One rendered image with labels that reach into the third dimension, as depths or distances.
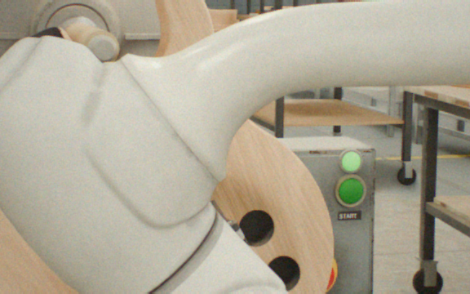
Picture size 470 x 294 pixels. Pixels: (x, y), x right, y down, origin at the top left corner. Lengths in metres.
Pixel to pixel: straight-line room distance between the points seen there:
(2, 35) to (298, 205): 0.36
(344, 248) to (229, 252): 0.59
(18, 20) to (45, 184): 0.54
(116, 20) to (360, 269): 0.41
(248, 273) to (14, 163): 0.16
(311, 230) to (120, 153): 0.48
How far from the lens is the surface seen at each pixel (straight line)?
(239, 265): 0.67
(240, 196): 1.04
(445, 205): 4.39
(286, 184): 1.06
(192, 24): 1.02
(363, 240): 1.25
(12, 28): 1.15
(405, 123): 7.00
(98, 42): 0.92
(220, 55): 0.65
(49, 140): 0.62
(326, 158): 1.22
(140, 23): 1.16
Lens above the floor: 1.31
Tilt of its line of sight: 9 degrees down
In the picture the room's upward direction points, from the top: straight up
